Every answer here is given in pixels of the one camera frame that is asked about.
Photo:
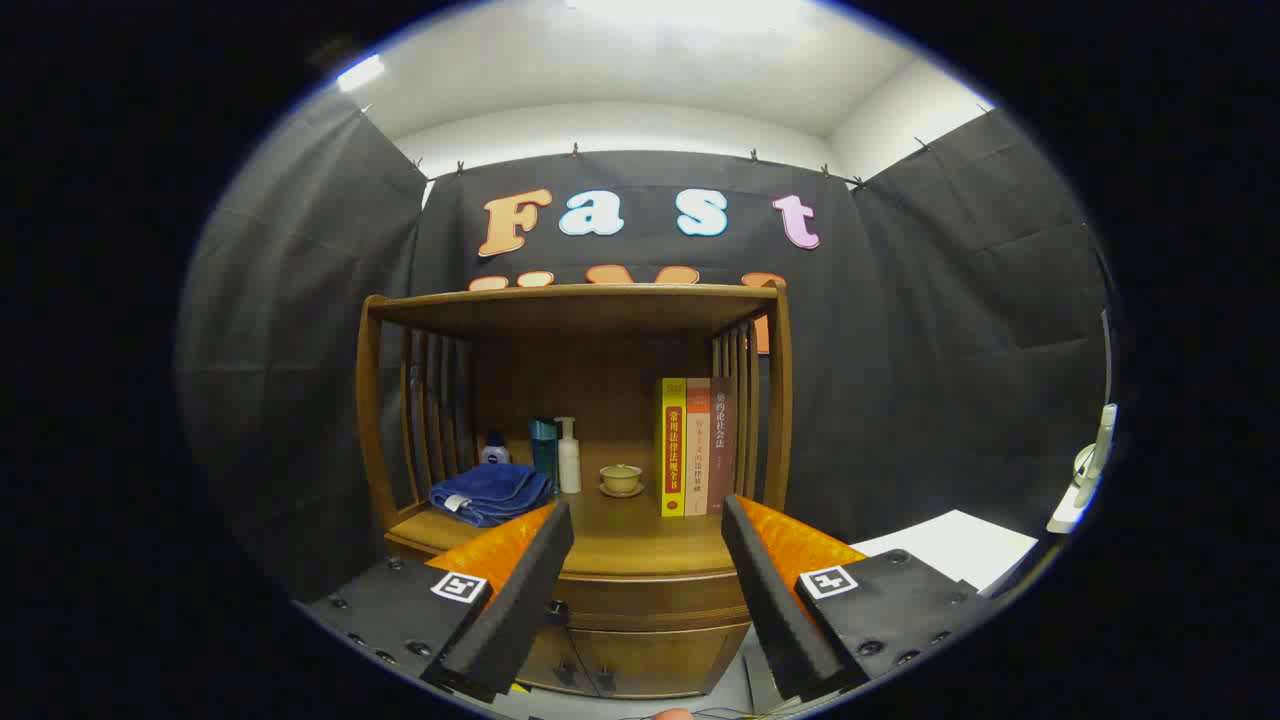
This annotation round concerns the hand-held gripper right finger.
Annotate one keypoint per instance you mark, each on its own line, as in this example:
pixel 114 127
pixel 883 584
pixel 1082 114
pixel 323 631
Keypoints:
pixel 775 610

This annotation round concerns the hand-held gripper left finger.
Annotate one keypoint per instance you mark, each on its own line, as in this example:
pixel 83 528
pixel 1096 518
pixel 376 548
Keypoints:
pixel 520 610

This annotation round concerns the wooden drawer with black knob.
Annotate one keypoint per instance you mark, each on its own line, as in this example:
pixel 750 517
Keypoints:
pixel 650 600

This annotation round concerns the wooden cabinet door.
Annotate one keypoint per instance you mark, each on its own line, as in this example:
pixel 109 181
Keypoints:
pixel 660 660
pixel 550 655

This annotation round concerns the wooden countertop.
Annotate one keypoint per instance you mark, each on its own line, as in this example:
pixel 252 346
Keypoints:
pixel 640 530

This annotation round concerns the white drawer unit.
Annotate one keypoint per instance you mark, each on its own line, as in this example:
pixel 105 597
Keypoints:
pixel 960 545

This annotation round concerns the wooden cabinet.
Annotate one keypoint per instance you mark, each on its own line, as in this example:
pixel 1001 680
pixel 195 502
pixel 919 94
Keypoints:
pixel 590 380

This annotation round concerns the blue folded towel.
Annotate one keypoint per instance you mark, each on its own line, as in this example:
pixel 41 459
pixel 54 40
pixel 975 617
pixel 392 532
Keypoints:
pixel 490 490

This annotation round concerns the white pump bottle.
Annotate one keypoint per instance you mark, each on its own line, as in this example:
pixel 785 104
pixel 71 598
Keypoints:
pixel 569 465

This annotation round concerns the small white blue-capped bottle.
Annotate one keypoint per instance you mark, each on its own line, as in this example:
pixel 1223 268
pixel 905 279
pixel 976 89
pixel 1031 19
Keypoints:
pixel 496 455

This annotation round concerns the teal bottle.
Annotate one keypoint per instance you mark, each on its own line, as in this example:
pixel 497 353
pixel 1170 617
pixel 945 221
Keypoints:
pixel 544 450

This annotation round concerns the yellow-green lidded tea cup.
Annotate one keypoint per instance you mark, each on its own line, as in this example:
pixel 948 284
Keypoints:
pixel 621 478

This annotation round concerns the brown book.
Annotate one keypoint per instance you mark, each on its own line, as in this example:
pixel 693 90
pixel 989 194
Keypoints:
pixel 722 450

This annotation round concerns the orange and cream book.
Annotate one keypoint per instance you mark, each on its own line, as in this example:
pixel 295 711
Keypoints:
pixel 698 450

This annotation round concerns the yellow book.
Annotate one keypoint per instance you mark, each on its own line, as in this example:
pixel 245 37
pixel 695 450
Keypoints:
pixel 673 450

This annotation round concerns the black backdrop cloth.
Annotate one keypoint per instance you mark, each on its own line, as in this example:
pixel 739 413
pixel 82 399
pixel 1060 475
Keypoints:
pixel 950 350

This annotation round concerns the white stand device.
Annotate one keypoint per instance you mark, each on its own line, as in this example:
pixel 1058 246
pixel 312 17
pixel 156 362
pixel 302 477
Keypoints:
pixel 1085 480

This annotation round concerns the ceiling light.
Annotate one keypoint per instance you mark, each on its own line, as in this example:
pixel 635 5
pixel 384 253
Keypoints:
pixel 360 72

